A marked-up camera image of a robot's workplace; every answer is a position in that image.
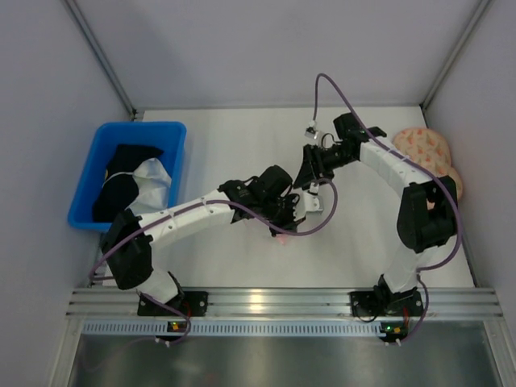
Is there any purple cable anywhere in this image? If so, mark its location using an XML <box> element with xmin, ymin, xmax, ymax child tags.
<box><xmin>88</xmin><ymin>177</ymin><xmax>339</xmax><ymax>346</ymax></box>
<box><xmin>314</xmin><ymin>73</ymin><xmax>463</xmax><ymax>343</ymax></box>

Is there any floral padded laundry case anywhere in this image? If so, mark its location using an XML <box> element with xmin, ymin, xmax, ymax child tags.
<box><xmin>393</xmin><ymin>127</ymin><xmax>464</xmax><ymax>199</ymax></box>

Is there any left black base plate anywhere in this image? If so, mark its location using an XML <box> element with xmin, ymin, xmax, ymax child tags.
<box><xmin>136</xmin><ymin>291</ymin><xmax>209</xmax><ymax>317</ymax></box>

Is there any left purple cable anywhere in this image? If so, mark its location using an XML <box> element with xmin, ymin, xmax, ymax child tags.
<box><xmin>88</xmin><ymin>177</ymin><xmax>339</xmax><ymax>346</ymax></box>

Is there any white mesh laundry bag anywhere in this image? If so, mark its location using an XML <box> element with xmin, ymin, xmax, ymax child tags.
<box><xmin>275</xmin><ymin>235</ymin><xmax>290</xmax><ymax>246</ymax></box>

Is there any aluminium mounting rail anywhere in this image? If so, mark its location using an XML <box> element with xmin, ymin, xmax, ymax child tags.
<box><xmin>65</xmin><ymin>287</ymin><xmax>503</xmax><ymax>321</ymax></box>

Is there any blue plastic bin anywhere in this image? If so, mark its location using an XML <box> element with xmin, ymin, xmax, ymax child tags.
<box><xmin>68</xmin><ymin>122</ymin><xmax>186</xmax><ymax>232</ymax></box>

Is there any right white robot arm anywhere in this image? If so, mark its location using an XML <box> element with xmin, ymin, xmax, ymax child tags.
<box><xmin>294</xmin><ymin>113</ymin><xmax>460</xmax><ymax>323</ymax></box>

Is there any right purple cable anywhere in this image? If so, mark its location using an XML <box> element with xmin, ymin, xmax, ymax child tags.
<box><xmin>314</xmin><ymin>73</ymin><xmax>463</xmax><ymax>343</ymax></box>

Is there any slotted cable duct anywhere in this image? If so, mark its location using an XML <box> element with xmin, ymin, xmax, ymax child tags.
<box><xmin>82</xmin><ymin>319</ymin><xmax>385</xmax><ymax>337</ymax></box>

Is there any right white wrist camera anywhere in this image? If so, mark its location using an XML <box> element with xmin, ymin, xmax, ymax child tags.
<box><xmin>305</xmin><ymin>121</ymin><xmax>322</xmax><ymax>141</ymax></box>

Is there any dark navy garment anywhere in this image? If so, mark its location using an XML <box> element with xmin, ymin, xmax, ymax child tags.
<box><xmin>92</xmin><ymin>144</ymin><xmax>163</xmax><ymax>223</ymax></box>

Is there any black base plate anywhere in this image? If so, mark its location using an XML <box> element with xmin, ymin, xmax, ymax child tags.
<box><xmin>350</xmin><ymin>289</ymin><xmax>424</xmax><ymax>318</ymax></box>
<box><xmin>136</xmin><ymin>291</ymin><xmax>209</xmax><ymax>317</ymax></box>

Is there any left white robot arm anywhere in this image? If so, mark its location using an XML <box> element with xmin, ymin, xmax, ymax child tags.
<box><xmin>102</xmin><ymin>165</ymin><xmax>307</xmax><ymax>308</ymax></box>

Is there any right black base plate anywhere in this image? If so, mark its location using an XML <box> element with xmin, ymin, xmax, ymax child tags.
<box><xmin>350</xmin><ymin>289</ymin><xmax>424</xmax><ymax>318</ymax></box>

